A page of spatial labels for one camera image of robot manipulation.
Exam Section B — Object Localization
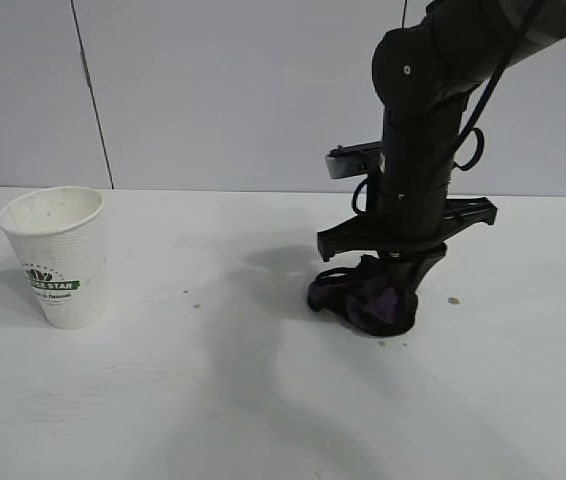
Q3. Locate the black and purple cloth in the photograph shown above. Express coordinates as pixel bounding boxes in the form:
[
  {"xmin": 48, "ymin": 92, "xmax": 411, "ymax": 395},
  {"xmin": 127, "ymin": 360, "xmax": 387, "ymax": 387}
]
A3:
[{"xmin": 306, "ymin": 253, "xmax": 420, "ymax": 337}]

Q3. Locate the black right camera cable loop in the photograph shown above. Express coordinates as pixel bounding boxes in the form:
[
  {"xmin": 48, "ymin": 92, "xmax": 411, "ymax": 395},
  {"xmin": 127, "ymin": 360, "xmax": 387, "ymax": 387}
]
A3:
[{"xmin": 351, "ymin": 178, "xmax": 372, "ymax": 215}]

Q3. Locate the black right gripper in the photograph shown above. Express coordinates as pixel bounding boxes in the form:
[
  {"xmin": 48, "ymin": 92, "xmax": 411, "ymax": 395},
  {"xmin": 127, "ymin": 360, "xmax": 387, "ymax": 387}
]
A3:
[{"xmin": 316, "ymin": 182, "xmax": 498, "ymax": 331}]

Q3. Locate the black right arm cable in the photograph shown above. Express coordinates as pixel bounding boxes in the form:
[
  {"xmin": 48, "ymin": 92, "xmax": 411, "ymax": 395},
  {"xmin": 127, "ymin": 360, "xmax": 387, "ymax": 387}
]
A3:
[{"xmin": 452, "ymin": 0, "xmax": 554, "ymax": 172}]

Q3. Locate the white paper coffee cup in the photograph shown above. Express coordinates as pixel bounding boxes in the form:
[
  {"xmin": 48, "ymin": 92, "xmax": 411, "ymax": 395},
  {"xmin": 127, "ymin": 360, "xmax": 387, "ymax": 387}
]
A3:
[{"xmin": 0, "ymin": 185, "xmax": 114, "ymax": 330}]

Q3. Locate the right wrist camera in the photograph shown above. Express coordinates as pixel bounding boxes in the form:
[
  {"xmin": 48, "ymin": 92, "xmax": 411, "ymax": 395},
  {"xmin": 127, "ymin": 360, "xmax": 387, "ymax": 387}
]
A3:
[{"xmin": 323, "ymin": 141, "xmax": 384, "ymax": 180}]

